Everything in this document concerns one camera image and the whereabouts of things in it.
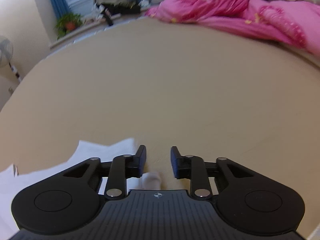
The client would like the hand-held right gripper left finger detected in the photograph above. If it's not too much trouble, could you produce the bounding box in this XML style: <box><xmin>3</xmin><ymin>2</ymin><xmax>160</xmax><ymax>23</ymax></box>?
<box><xmin>62</xmin><ymin>145</ymin><xmax>147</xmax><ymax>201</ymax></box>

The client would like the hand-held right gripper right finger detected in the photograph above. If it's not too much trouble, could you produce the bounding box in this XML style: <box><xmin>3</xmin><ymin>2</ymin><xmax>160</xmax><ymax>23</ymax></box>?
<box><xmin>170</xmin><ymin>145</ymin><xmax>253</xmax><ymax>201</ymax></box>

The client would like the white garment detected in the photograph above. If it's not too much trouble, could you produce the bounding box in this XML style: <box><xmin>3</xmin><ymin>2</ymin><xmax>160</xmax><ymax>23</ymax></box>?
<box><xmin>0</xmin><ymin>137</ymin><xmax>163</xmax><ymax>238</ymax></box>

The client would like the tan blanket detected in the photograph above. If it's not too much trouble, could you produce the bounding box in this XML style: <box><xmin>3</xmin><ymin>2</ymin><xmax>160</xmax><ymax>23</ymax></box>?
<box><xmin>0</xmin><ymin>17</ymin><xmax>320</xmax><ymax>240</ymax></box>

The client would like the white power strip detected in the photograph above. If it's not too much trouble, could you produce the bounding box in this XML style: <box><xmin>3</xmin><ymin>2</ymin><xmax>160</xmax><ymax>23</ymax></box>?
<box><xmin>8</xmin><ymin>62</ymin><xmax>22</xmax><ymax>81</ymax></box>

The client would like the potted green plant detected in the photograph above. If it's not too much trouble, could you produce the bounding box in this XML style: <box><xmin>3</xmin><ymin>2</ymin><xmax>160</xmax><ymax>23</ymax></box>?
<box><xmin>54</xmin><ymin>12</ymin><xmax>84</xmax><ymax>40</ymax></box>

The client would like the pink duvet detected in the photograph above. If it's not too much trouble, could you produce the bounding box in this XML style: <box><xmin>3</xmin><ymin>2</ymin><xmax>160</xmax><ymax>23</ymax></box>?
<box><xmin>145</xmin><ymin>0</ymin><xmax>320</xmax><ymax>68</ymax></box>

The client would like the white standing fan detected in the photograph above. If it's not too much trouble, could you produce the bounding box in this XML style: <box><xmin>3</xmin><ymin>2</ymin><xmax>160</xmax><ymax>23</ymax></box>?
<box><xmin>0</xmin><ymin>35</ymin><xmax>14</xmax><ymax>69</ymax></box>

